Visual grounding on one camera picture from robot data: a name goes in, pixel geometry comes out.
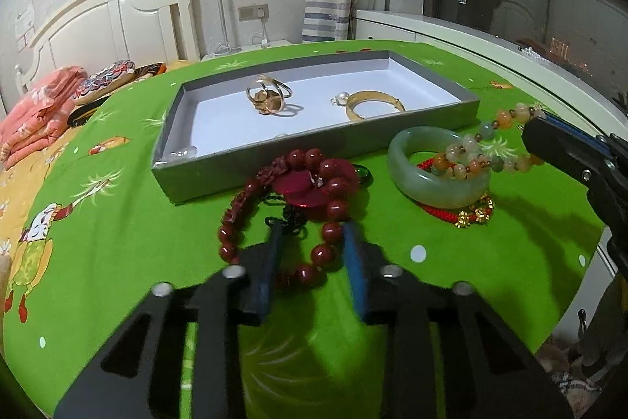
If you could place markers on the gold bangle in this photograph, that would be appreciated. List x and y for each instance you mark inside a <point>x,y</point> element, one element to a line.
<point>382,104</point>

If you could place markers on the gold ring cluster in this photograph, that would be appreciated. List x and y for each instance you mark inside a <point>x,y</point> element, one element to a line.
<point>268,95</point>

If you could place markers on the white wooden headboard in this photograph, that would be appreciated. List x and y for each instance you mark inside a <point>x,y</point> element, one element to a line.
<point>93,34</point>

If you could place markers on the white standing lamp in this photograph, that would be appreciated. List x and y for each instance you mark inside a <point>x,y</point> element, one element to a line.
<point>223,21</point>

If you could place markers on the wall power socket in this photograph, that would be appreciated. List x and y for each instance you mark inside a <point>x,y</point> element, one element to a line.
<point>253,12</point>

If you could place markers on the white nightstand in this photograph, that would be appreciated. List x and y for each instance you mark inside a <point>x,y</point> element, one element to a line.
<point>250,48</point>

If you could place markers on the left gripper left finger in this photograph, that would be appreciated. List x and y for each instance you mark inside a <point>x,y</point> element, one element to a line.
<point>261,263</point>

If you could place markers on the green cartoon print tablecloth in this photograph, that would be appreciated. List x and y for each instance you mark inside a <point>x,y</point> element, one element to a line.
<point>312,357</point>

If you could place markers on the red shell disc pendant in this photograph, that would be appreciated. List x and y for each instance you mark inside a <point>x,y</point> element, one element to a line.
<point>302,189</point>

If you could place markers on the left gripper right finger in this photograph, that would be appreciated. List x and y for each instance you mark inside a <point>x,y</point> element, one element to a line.
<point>370,290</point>

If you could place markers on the folded pink blanket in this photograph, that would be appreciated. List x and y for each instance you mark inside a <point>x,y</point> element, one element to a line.
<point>40,118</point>

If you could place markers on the pale green jade bangle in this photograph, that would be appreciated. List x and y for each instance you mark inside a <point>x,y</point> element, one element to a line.
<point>424,186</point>

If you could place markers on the grey shallow cardboard tray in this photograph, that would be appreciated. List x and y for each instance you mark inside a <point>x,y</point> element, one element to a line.
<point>234,141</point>

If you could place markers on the patterned embroidered pillow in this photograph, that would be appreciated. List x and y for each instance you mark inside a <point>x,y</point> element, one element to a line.
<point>105,81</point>

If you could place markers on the right pearl earring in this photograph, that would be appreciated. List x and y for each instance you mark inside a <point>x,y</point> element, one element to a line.
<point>340,99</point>

